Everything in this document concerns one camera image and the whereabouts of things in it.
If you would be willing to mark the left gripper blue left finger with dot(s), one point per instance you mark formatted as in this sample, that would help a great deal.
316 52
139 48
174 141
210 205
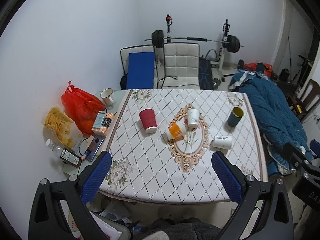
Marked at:
93 175

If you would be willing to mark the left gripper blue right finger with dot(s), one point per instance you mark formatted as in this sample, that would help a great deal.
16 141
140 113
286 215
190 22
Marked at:
229 175

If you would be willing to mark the white bamboo-print paper cup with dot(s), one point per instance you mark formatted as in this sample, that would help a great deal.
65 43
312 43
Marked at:
193 116

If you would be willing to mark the white calligraphy paper cup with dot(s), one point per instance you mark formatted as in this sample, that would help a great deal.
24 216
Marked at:
222 142

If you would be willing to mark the dark green yellow-lined cup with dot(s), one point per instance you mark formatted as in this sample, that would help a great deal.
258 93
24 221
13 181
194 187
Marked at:
235 116

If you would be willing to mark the red ribbed paper cup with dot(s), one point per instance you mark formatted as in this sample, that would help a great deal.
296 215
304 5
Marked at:
148 119

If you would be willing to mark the orange and white paper cup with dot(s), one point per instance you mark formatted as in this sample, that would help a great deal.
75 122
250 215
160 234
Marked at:
176 131

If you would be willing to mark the small dark labelled bottle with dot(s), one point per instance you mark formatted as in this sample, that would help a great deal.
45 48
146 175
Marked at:
70 158

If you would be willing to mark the purple flat box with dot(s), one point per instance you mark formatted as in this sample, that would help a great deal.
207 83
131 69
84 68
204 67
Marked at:
93 148

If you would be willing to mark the clear white-capped bottle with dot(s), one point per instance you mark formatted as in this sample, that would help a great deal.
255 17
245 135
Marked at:
55 148

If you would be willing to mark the bag of yellow chips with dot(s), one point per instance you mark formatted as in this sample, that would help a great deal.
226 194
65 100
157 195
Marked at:
63 128

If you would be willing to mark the blue fleece blanket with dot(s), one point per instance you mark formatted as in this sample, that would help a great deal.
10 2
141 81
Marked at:
274 118

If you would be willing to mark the white diamond-pattern floral tablecloth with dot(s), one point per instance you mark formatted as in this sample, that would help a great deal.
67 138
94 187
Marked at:
151 168

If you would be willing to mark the red plastic bag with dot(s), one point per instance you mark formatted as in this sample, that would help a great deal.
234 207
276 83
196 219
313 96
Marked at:
81 107

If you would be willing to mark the white enamel mug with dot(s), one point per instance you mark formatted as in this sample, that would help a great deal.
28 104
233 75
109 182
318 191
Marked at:
108 97

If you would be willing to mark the dark wooden chair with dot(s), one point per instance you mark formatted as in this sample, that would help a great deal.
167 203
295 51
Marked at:
308 101

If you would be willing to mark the white chair with blue cushion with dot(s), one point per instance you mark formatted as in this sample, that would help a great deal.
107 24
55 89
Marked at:
139 67

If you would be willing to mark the white quilted chair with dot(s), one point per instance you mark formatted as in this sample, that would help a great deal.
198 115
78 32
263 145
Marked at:
180 66

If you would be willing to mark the black barbell with plates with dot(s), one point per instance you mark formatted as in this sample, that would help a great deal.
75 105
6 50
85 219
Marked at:
195 41

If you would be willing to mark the white barbell rack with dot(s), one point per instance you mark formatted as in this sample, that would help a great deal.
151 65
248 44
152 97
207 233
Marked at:
220 55

